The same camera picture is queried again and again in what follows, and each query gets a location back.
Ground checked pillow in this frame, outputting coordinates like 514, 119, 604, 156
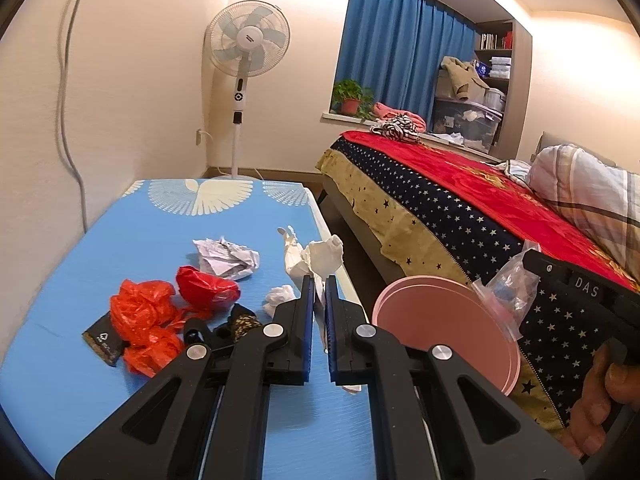
527, 144, 640, 281

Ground crumpled white printed paper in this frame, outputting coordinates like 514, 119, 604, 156
192, 237, 261, 282

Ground dark patterned wrapper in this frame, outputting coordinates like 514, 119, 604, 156
214, 303, 266, 343

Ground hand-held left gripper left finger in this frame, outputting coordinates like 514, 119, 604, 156
55, 275, 317, 480

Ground pink cloth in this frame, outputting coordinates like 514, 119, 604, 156
371, 102, 427, 131

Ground red plastic bag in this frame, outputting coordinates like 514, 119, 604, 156
175, 264, 241, 312

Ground potted green plant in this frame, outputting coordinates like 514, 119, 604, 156
332, 79, 375, 121

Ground black packet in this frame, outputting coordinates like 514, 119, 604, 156
82, 311, 128, 369

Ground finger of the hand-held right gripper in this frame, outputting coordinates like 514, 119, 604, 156
521, 248, 566, 292

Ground clear plastic bag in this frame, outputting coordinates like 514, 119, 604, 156
471, 241, 542, 342

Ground large white tissue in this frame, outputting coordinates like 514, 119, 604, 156
277, 225, 364, 396

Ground light crumpled cloth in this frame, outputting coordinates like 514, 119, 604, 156
494, 158, 535, 182

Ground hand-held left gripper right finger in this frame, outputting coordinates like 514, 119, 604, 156
324, 274, 586, 480

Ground black white striped cloth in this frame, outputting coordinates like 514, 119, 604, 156
370, 114, 422, 146

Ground clear storage box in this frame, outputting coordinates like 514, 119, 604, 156
431, 97, 503, 154

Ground orange plastic bag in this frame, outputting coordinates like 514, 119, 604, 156
109, 280, 211, 377

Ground white standing fan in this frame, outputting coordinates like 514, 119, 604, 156
200, 1, 292, 182

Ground grey wall cable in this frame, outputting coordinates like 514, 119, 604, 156
55, 0, 101, 233

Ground blue curtain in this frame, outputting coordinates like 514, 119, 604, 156
332, 0, 477, 136

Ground grey headboard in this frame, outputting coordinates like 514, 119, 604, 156
534, 131, 618, 168

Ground pink round bin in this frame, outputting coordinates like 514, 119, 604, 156
371, 275, 522, 397

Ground small white tissue ball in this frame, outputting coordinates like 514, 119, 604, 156
263, 284, 297, 312

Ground beige coat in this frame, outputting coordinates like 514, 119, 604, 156
440, 56, 487, 102

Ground person's right hand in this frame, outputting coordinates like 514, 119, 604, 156
562, 344, 633, 461

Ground red starred blanket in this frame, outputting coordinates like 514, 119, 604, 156
316, 130, 640, 431

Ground wooden bookshelf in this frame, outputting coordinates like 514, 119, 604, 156
472, 20, 516, 111

